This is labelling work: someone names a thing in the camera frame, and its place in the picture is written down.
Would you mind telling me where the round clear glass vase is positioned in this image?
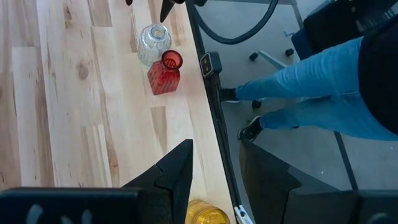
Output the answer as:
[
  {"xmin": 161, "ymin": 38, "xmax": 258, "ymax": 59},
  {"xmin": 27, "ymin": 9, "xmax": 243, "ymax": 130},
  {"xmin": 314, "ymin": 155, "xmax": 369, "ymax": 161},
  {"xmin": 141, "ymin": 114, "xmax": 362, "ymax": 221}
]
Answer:
[{"xmin": 137, "ymin": 23, "xmax": 173, "ymax": 68}]

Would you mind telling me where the office chair base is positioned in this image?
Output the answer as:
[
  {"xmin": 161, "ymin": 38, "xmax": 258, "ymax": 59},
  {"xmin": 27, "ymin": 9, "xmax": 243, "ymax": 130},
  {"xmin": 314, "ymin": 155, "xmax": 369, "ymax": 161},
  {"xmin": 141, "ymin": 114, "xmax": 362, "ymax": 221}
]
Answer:
[{"xmin": 248, "ymin": 48, "xmax": 296, "ymax": 110}]

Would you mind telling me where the silver metal bracket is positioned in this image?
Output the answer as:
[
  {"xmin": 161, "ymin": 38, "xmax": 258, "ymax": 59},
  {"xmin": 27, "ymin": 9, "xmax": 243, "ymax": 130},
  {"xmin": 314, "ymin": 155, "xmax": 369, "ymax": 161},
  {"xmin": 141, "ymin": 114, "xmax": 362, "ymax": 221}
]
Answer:
[{"xmin": 233, "ymin": 204, "xmax": 252, "ymax": 224}]

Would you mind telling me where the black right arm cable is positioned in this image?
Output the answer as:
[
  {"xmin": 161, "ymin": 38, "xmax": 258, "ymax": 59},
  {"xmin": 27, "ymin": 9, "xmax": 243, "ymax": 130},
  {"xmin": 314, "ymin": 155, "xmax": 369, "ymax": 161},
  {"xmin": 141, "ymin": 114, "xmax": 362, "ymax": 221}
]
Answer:
[{"xmin": 186, "ymin": 0, "xmax": 280, "ymax": 45}]

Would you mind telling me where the black metal table frame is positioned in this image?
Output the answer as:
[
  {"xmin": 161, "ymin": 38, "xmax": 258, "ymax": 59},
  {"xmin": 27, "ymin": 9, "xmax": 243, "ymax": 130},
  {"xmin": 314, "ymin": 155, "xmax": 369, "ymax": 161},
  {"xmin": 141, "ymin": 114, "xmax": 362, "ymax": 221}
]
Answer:
[{"xmin": 185, "ymin": 0, "xmax": 249, "ymax": 224}]

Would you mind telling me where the square red glass vase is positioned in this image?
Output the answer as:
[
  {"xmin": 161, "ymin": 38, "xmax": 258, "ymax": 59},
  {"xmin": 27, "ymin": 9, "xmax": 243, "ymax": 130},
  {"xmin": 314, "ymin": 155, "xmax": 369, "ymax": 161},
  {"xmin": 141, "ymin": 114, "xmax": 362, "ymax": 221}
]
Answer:
[{"xmin": 147, "ymin": 49, "xmax": 183, "ymax": 96}]

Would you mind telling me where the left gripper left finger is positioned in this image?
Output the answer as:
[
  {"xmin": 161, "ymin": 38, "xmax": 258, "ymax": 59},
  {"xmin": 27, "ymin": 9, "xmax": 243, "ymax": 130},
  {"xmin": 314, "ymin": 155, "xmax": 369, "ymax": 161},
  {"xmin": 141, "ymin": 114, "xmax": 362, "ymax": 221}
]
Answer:
[{"xmin": 123, "ymin": 139, "xmax": 194, "ymax": 224}]

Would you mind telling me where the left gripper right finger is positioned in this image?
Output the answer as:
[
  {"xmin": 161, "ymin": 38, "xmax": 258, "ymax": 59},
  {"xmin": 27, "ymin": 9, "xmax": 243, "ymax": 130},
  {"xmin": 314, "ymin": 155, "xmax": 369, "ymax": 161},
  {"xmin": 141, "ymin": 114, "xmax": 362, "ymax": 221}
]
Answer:
[{"xmin": 239, "ymin": 139, "xmax": 302, "ymax": 224}]

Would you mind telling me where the person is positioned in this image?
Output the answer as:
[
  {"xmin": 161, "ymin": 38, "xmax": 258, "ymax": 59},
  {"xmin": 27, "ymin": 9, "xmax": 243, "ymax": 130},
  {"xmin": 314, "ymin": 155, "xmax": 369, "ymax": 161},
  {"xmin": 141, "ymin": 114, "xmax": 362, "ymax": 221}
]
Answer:
[{"xmin": 218, "ymin": 18, "xmax": 398, "ymax": 142}]

